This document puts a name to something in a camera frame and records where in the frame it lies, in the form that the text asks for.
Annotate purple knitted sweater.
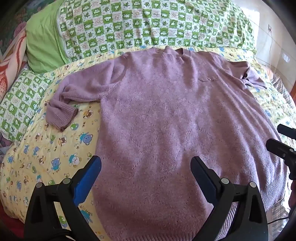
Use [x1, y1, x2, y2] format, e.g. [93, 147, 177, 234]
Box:
[46, 46, 290, 241]

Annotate black cable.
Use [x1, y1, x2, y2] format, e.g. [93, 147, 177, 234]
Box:
[268, 215, 290, 225]

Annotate yellow bear print blanket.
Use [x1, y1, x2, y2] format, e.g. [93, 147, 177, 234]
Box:
[0, 45, 296, 241]

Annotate green checkered frog print quilt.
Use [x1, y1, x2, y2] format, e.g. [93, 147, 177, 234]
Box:
[25, 0, 258, 73]

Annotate white cable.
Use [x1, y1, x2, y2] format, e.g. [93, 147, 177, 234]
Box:
[268, 30, 274, 71]

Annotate green checkered frog print pillow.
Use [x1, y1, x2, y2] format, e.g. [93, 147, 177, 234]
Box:
[0, 69, 55, 142]

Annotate red floral blanket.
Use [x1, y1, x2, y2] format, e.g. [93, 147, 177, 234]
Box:
[0, 14, 31, 103]

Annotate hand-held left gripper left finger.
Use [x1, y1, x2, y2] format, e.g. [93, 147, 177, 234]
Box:
[24, 156, 102, 241]

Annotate plaid bedsheet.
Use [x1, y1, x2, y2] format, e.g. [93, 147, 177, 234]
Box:
[269, 73, 296, 225]

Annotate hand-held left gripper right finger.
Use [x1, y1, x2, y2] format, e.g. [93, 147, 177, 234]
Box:
[190, 156, 269, 241]

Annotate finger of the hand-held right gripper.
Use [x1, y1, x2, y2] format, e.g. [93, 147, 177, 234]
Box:
[265, 138, 296, 165]
[277, 124, 296, 139]

